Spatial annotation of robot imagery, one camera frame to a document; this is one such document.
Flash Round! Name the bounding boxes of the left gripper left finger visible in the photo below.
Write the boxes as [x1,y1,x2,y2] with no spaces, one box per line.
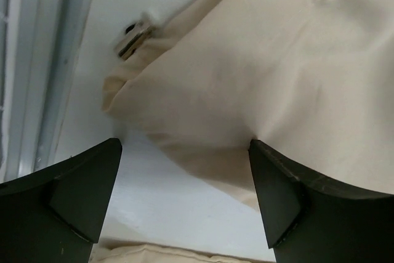
[1,138,122,262]

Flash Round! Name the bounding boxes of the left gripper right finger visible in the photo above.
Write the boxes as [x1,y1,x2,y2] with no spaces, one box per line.
[249,140,393,263]

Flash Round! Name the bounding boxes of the beige trousers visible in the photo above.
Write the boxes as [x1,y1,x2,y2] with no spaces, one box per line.
[101,0,394,263]

